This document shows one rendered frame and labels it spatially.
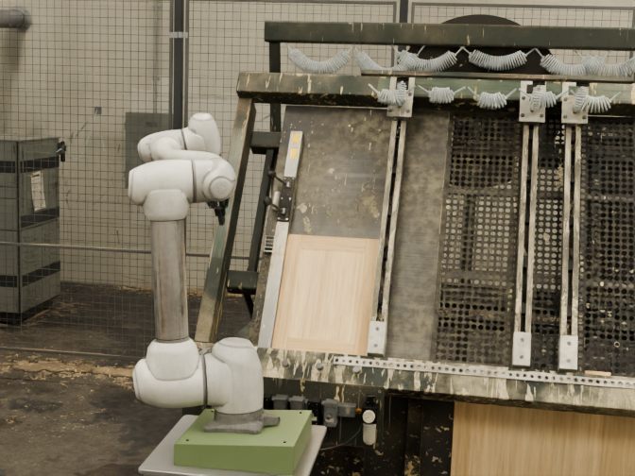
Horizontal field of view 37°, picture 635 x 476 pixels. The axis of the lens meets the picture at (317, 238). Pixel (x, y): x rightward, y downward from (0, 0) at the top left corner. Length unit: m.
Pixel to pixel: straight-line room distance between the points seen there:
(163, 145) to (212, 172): 0.54
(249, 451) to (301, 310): 0.96
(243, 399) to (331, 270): 0.94
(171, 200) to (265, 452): 0.79
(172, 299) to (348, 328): 0.95
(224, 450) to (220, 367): 0.25
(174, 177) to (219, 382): 0.64
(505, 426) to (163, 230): 1.63
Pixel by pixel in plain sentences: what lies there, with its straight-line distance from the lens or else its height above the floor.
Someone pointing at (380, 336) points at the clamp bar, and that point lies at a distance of 3.56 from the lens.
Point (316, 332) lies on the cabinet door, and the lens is 3.65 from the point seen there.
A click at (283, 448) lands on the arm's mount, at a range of 2.85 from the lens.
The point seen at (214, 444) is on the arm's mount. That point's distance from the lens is 2.89.
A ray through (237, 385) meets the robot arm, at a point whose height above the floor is 0.97.
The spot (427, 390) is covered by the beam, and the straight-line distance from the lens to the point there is 3.52.
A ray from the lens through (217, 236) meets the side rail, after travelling 3.84.
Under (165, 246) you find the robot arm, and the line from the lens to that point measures 2.88.
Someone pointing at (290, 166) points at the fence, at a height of 1.56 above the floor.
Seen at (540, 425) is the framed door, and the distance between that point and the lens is 3.81.
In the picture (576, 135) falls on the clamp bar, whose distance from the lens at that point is 3.92.
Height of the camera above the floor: 1.86
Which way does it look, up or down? 9 degrees down
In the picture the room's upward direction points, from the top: 2 degrees clockwise
